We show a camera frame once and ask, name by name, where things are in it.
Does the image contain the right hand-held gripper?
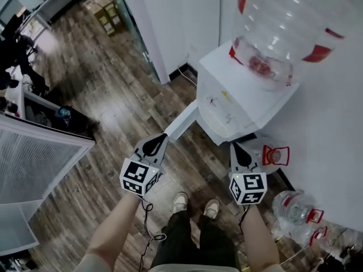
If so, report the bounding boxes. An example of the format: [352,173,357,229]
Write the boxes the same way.
[228,142,268,206]

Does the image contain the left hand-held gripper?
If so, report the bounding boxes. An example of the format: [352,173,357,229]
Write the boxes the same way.
[119,133,170,197]

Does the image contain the white water dispenser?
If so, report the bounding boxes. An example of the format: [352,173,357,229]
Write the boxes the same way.
[164,40,301,146]

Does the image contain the person's left forearm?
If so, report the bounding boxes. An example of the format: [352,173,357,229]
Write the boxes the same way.
[86,191,143,262]

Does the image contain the person's right forearm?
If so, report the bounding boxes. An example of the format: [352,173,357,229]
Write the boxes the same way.
[242,204,280,269]

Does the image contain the lying clear water bottle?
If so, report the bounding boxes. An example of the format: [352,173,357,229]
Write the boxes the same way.
[272,190,325,227]
[271,219,328,248]

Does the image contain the person's right beige shoe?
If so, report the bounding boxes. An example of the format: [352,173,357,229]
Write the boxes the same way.
[202,198,221,219]

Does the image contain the person's beige shoe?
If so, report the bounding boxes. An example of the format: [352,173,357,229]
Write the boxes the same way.
[202,198,221,219]
[172,191,189,215]

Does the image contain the person's left beige shoe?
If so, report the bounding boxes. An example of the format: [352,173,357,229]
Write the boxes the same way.
[172,191,189,215]

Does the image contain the black trash bin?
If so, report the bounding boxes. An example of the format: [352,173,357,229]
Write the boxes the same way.
[42,105,98,139]

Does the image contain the person's black trousers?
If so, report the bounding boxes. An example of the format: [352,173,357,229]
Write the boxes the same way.
[150,210,239,269]

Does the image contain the white partition with blinds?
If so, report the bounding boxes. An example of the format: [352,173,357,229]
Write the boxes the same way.
[0,114,96,249]

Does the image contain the person's beige shirt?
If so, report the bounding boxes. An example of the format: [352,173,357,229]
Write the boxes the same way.
[76,252,285,272]

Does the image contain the frosted glass door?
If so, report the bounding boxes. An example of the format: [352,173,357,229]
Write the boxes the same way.
[110,0,163,83]

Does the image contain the olive labelled cardboard box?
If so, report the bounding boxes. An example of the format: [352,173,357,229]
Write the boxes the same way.
[93,0,126,38]

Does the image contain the black wheeled stand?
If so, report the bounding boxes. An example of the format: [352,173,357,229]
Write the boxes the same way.
[323,244,363,272]

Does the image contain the light brown cardboard box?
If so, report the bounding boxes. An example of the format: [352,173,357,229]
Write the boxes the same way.
[82,0,113,14]

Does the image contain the white office desk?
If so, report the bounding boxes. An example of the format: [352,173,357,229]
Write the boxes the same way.
[19,0,93,37]

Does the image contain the upright water bottle red handle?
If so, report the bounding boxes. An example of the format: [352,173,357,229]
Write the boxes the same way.
[249,136,291,176]

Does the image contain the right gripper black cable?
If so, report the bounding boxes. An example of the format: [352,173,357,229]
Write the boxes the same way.
[238,205,251,235]

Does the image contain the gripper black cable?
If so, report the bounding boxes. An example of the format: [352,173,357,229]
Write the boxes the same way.
[138,199,167,272]
[238,205,251,235]

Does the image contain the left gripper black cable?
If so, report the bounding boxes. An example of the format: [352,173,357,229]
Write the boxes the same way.
[138,199,167,272]

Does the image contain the long white floor cable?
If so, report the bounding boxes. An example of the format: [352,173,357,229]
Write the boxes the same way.
[279,244,310,266]

